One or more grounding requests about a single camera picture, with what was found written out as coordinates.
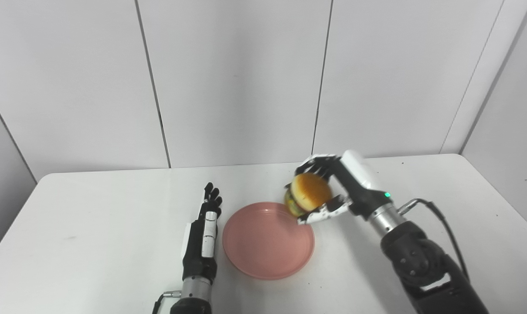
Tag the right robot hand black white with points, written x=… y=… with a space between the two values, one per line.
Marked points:
x=355 y=187

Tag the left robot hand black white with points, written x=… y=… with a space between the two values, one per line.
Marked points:
x=202 y=244

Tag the toy hamburger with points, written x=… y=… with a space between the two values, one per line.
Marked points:
x=309 y=194

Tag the pink plate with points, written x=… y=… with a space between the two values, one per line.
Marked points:
x=268 y=240

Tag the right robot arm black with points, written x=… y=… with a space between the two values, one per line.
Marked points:
x=420 y=261

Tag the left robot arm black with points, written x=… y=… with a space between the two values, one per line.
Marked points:
x=193 y=296

